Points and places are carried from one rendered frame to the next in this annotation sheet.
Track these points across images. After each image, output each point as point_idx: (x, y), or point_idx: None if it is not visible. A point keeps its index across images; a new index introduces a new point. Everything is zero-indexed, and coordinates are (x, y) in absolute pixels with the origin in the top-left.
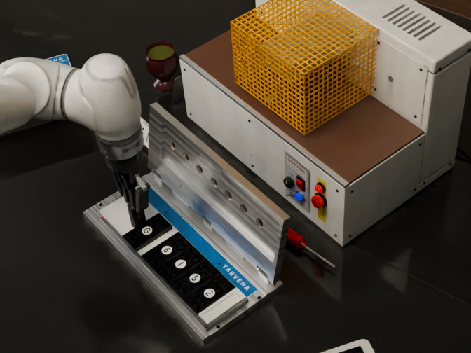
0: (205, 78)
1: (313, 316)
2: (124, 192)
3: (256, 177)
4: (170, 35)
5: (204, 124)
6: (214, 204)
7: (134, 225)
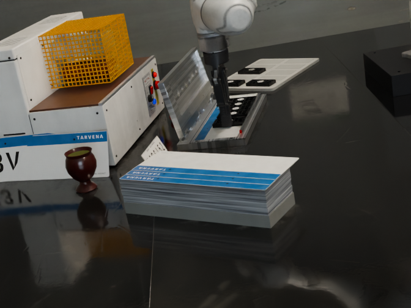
0: (113, 95)
1: (213, 98)
2: (225, 94)
3: (142, 136)
4: (19, 216)
5: (122, 148)
6: (192, 98)
7: (232, 121)
